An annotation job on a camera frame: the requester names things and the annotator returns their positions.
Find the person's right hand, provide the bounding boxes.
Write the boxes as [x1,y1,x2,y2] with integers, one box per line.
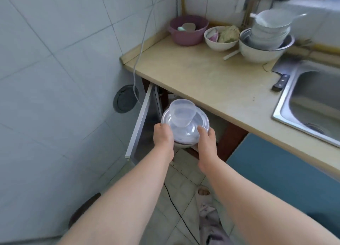
[197,125,217,173]

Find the person's left hand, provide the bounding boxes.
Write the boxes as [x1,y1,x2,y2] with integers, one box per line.
[153,123,175,161]

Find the clear plastic lidded container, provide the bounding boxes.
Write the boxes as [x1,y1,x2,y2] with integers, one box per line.
[161,106,211,149]

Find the person's right forearm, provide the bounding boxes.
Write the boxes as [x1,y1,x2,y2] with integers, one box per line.
[199,157,340,245]

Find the person's left forearm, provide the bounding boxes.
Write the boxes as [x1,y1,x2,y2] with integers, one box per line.
[57,143,174,245]

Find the small clear plastic cup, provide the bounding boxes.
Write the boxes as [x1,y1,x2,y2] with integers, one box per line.
[169,99,197,127]

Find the white cabinet door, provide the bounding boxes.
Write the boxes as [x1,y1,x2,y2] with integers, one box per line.
[125,83,163,165]

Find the person's slipper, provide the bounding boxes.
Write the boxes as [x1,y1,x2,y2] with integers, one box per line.
[195,186,213,208]

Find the white chopsticks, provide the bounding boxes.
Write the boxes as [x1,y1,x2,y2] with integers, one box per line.
[223,50,241,61]

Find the blue cabinet door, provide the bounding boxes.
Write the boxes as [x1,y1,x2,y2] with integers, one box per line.
[226,133,340,224]

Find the person's patterned trouser leg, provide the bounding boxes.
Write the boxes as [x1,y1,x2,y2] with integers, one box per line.
[198,203,230,245]

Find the white ceramic bowl with food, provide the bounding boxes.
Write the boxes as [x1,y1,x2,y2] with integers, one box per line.
[204,26,241,52]

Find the large steel mixing bowl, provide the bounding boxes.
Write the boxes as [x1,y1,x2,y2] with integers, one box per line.
[239,28,295,64]

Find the purple plastic basin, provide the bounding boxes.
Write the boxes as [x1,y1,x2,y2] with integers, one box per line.
[168,15,210,46]

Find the stainless steel sink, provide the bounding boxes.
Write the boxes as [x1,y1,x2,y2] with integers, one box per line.
[271,60,340,148]

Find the stack of white bowls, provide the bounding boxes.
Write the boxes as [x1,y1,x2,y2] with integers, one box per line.
[248,9,293,51]

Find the white spoon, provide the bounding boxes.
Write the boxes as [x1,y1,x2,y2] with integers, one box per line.
[249,13,269,27]

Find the grey round wall cover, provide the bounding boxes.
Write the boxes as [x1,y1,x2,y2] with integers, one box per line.
[113,85,140,113]

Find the black floor cable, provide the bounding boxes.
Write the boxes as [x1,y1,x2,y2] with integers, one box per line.
[163,182,200,245]

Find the white hanging cable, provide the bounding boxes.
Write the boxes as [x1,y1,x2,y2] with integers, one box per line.
[132,0,166,107]

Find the cleaver with black handle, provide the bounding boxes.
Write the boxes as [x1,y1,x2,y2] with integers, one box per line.
[271,57,298,92]

